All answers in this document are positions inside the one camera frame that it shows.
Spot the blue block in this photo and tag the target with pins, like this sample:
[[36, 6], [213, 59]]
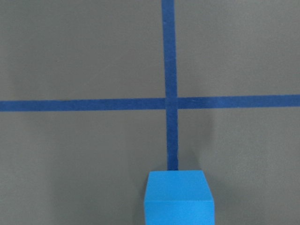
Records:
[[178, 198]]

